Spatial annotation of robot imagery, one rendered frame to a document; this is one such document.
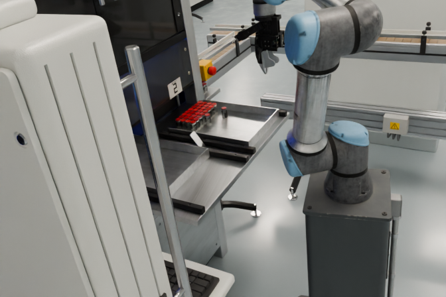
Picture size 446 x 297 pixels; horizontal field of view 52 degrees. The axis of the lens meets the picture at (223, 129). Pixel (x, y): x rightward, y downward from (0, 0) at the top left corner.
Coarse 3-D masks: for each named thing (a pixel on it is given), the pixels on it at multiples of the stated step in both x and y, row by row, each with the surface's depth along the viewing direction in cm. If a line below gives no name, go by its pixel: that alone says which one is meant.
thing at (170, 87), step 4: (176, 80) 179; (180, 80) 181; (172, 84) 177; (180, 84) 181; (168, 88) 175; (172, 88) 177; (176, 88) 179; (180, 88) 182; (172, 92) 177; (172, 96) 178
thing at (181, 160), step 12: (144, 144) 170; (168, 144) 164; (180, 144) 161; (144, 156) 162; (168, 156) 160; (180, 156) 159; (192, 156) 158; (204, 156) 154; (144, 168) 155; (168, 168) 154; (180, 168) 153; (192, 168) 149; (168, 180) 147; (180, 180) 143; (156, 192) 139
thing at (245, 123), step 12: (228, 108) 187; (240, 108) 184; (252, 108) 181; (264, 108) 178; (216, 120) 181; (228, 120) 180; (240, 120) 178; (252, 120) 177; (264, 120) 176; (180, 132) 171; (204, 132) 173; (216, 132) 172; (228, 132) 171; (240, 132) 170; (252, 132) 169; (264, 132) 167; (240, 144) 159; (252, 144) 160
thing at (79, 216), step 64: (0, 0) 67; (0, 64) 58; (64, 64) 61; (0, 128) 62; (64, 128) 63; (128, 128) 74; (0, 192) 71; (64, 192) 65; (128, 192) 76; (0, 256) 83; (64, 256) 71; (128, 256) 79
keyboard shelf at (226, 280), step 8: (168, 256) 128; (192, 264) 124; (200, 264) 124; (208, 272) 120; (216, 272) 120; (224, 272) 120; (224, 280) 117; (232, 280) 118; (216, 288) 115; (224, 288) 115; (216, 296) 113; (224, 296) 115
